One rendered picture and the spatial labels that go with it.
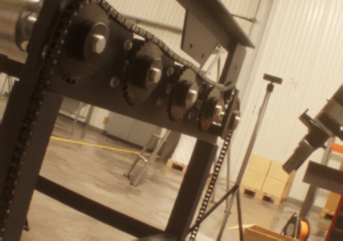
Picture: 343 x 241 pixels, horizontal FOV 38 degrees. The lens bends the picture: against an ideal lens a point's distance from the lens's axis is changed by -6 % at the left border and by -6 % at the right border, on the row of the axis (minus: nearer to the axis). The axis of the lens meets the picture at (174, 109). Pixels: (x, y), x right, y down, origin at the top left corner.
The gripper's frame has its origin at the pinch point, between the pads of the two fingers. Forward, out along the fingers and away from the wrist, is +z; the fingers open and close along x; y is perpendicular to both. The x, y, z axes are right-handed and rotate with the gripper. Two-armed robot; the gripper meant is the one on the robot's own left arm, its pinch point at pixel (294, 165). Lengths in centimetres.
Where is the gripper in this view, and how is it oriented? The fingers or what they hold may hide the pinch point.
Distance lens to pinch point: 149.0
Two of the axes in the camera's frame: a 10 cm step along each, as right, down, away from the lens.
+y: -6.9, -6.5, 3.1
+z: -6.1, 7.6, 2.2
